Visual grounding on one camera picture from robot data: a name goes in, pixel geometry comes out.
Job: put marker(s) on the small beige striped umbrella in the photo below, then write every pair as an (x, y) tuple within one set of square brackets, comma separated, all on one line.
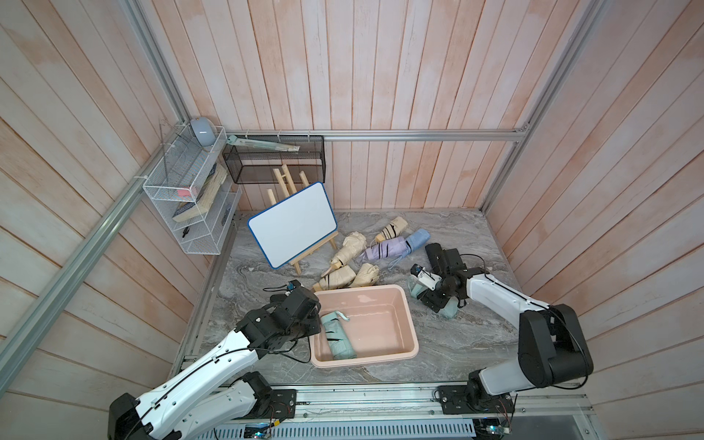
[(393, 230)]

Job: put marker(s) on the book on shelf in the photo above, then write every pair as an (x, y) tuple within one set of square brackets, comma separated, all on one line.
[(204, 200)]

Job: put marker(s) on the pink plastic storage box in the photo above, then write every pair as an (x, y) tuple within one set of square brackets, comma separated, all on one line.
[(380, 326)]

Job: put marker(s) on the blue framed whiteboard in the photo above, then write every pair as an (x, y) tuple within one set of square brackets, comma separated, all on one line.
[(285, 230)]

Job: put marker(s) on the beige umbrella with wooden handle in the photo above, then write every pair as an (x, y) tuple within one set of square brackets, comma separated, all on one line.
[(353, 245)]

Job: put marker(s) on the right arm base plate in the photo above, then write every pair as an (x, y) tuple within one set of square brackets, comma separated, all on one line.
[(471, 399)]

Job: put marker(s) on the white wire shelf rack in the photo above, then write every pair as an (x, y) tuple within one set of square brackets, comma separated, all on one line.
[(193, 192)]

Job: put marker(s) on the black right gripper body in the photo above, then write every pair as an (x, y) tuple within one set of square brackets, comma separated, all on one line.
[(439, 295)]

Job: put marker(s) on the purple folded umbrella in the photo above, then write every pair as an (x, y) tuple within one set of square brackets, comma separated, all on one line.
[(396, 249)]

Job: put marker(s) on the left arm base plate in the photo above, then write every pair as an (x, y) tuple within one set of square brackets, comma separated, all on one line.
[(275, 404)]

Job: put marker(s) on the light blue folded umbrella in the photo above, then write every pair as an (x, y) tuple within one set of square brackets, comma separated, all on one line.
[(416, 241)]

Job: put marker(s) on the grey round speaker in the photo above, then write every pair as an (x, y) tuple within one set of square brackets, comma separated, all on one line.
[(205, 131)]

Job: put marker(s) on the beige black-striped umbrella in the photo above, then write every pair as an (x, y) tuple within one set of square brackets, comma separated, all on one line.
[(338, 279)]

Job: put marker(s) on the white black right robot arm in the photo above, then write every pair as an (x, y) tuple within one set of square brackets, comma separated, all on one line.
[(552, 349)]

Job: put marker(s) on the mint green umbrella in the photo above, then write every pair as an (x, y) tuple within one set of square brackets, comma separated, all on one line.
[(338, 340), (450, 310)]

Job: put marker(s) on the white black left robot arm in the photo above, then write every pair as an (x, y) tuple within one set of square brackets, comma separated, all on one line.
[(221, 385)]

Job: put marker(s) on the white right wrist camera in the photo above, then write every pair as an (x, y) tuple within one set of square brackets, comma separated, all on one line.
[(425, 280)]

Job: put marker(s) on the black mesh basket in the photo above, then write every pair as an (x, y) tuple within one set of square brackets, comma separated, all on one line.
[(256, 167)]

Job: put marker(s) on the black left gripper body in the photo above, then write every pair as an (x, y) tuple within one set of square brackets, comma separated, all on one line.
[(307, 328)]

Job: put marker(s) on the beige umbrella black lining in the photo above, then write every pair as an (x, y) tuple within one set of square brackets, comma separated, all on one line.
[(368, 275)]

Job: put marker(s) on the black folded umbrella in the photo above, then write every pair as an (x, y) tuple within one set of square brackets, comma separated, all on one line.
[(437, 259)]

